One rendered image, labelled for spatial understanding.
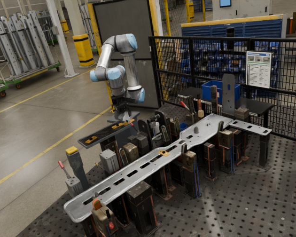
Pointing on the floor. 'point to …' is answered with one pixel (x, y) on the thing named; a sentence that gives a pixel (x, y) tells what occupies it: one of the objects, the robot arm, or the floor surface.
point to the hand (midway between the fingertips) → (128, 120)
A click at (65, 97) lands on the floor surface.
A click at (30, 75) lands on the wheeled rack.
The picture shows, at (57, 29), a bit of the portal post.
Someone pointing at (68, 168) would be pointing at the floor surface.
